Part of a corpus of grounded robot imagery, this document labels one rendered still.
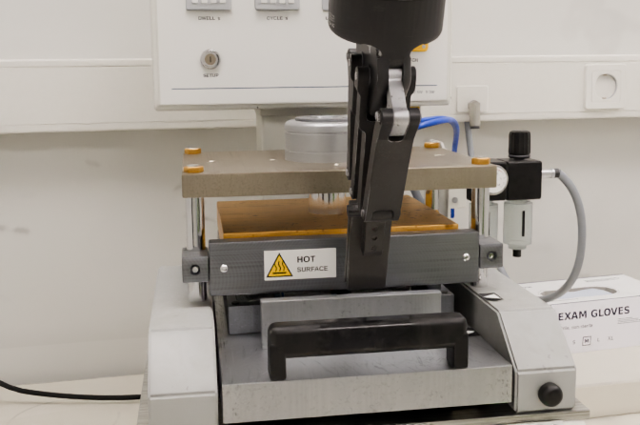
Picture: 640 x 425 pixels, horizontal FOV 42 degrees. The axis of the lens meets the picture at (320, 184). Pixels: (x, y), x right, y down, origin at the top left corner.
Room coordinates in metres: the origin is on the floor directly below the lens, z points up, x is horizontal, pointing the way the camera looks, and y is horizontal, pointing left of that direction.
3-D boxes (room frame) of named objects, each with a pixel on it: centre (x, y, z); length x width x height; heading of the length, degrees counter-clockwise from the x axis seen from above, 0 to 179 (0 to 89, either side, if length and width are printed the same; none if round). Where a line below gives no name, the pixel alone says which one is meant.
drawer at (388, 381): (0.73, -0.01, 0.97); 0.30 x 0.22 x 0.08; 9
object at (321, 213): (0.78, -0.01, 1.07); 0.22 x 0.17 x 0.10; 99
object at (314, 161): (0.81, -0.02, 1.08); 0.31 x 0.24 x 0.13; 99
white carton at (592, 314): (1.18, -0.38, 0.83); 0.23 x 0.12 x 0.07; 106
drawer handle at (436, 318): (0.60, -0.04, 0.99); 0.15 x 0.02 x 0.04; 99
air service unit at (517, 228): (0.94, -0.21, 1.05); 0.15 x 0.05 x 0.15; 99
